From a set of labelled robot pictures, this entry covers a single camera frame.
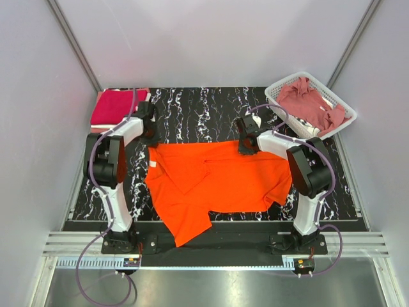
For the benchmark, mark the folded pink t shirt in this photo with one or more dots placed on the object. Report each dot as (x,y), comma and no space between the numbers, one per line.
(111,107)

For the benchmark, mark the folded magenta t shirt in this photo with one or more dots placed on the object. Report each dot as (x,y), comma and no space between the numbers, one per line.
(110,107)

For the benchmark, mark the aluminium frame rail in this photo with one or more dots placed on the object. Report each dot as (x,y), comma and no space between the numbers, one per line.
(348,244)

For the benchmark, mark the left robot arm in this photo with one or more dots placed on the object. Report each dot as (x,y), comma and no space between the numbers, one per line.
(105,166)

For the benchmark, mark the white plastic basket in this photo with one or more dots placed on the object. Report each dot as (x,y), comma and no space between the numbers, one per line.
(273,91)

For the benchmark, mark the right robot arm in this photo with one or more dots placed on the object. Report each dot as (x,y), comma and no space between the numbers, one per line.
(312,175)

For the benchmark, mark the white cable duct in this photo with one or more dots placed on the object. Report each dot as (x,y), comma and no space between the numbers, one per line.
(279,263)

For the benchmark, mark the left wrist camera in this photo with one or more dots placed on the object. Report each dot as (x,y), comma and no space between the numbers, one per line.
(147,110)

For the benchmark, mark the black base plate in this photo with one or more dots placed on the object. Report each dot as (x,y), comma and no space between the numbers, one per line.
(231,240)

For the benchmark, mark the dusty pink t shirt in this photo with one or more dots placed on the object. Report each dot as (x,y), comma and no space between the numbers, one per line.
(302,101)

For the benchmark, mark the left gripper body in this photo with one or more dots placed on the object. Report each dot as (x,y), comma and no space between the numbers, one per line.
(151,137)

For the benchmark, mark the orange t shirt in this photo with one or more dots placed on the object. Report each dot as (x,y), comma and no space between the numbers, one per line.
(188,181)

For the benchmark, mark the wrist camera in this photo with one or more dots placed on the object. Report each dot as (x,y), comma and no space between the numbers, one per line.
(147,110)
(247,125)

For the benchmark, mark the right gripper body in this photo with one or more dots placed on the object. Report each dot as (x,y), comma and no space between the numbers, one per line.
(243,148)

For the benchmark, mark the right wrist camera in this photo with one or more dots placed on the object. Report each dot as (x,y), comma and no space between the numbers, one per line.
(247,125)

